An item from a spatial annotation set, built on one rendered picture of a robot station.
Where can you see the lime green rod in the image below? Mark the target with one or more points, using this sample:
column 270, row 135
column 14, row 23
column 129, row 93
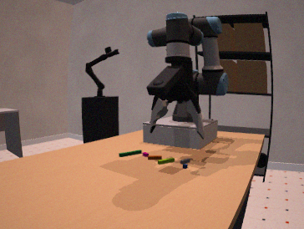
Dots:
column 166, row 161

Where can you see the orange rod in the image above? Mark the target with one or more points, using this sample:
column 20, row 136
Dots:
column 154, row 157

